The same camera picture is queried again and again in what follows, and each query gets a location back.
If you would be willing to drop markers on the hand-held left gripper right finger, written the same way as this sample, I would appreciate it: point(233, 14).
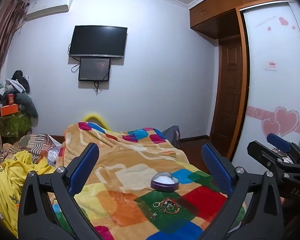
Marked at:
point(215, 165)

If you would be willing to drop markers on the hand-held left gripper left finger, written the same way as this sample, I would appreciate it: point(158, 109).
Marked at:
point(86, 165)

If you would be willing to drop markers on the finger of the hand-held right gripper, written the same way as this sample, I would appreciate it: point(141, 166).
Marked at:
point(277, 141)
point(261, 152)

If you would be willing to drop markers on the purple heart-shaped box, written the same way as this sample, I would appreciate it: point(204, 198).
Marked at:
point(163, 187)

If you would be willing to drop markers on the person's right hand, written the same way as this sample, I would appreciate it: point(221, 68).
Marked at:
point(290, 203)

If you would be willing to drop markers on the white patterned cloth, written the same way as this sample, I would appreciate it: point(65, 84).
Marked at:
point(52, 155)

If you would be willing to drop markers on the colourful checked blanket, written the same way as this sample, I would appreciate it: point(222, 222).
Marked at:
point(130, 160)

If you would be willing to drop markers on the yellow foam tube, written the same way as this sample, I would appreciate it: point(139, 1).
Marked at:
point(97, 117)

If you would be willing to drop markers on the white heart-print wardrobe door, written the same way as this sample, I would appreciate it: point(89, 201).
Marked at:
point(270, 92)

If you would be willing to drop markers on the striped bedding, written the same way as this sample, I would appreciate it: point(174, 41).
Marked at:
point(37, 142)

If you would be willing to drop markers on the brown wooden door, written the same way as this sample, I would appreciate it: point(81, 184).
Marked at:
point(227, 92)

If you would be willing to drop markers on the white paper notice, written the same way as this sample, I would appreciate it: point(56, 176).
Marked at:
point(270, 65)

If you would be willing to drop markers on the yellow printed blanket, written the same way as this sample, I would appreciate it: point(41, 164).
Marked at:
point(10, 175)

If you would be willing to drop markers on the small silver earring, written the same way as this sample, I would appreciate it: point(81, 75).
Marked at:
point(154, 215)

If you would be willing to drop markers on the orange box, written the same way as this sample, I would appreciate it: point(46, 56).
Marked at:
point(9, 110)

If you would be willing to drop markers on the small red box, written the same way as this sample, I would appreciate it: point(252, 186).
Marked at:
point(11, 99)

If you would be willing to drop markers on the pile of clothes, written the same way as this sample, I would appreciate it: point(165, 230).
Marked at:
point(17, 80)

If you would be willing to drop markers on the wooden overhead cabinet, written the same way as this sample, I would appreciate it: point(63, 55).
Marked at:
point(215, 12)

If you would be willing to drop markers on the striped brown curtain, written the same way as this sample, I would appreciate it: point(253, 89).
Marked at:
point(2, 42)

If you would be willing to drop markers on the white air conditioner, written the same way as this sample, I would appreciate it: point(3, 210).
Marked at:
point(48, 5)

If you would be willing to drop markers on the small black wall monitor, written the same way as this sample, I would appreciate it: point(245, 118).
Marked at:
point(94, 69)

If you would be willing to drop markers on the black wall television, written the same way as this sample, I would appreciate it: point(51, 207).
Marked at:
point(97, 41)

